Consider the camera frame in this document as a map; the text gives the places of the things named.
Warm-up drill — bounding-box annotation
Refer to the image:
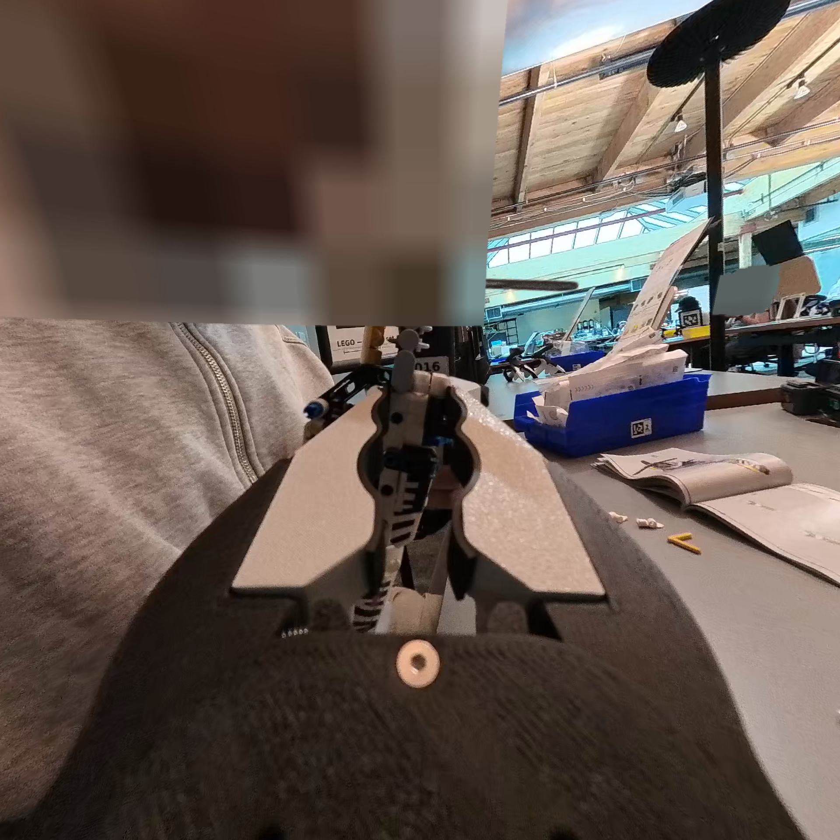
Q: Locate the black floor lamp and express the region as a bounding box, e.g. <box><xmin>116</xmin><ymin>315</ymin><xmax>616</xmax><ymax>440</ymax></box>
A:
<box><xmin>646</xmin><ymin>0</ymin><xmax>791</xmax><ymax>371</ymax></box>

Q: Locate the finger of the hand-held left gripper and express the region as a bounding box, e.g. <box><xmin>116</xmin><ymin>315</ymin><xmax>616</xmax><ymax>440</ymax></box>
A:
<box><xmin>419</xmin><ymin>373</ymin><xmax>491</xmax><ymax>412</ymax></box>

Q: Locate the blue plastic bin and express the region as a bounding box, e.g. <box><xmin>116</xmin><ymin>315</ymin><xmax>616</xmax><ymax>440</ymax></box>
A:
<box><xmin>513</xmin><ymin>371</ymin><xmax>713</xmax><ymax>459</ymax></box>

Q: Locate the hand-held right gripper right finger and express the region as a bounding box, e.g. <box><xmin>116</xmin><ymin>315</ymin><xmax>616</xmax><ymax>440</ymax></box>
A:
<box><xmin>446</xmin><ymin>386</ymin><xmax>608</xmax><ymax>605</ymax></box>

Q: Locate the lego helicopter model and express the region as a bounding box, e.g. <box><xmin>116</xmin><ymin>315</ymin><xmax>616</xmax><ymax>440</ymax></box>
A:
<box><xmin>303</xmin><ymin>277</ymin><xmax>580</xmax><ymax>634</ymax></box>

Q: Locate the black charger dock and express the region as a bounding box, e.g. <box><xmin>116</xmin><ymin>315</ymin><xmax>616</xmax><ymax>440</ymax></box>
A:
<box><xmin>781</xmin><ymin>381</ymin><xmax>840</xmax><ymax>427</ymax></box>

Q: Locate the stack of white paper bags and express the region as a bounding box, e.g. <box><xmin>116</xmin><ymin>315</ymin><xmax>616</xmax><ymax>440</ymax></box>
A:
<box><xmin>535</xmin><ymin>217</ymin><xmax>716</xmax><ymax>427</ymax></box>

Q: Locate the lego instruction booklet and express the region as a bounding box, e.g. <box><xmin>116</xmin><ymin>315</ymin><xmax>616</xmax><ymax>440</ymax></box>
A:
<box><xmin>594</xmin><ymin>448</ymin><xmax>840</xmax><ymax>586</ymax></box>

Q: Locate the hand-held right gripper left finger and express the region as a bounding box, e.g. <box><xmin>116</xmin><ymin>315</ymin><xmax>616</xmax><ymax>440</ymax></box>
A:
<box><xmin>230</xmin><ymin>386</ymin><xmax>395</xmax><ymax>623</ymax></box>

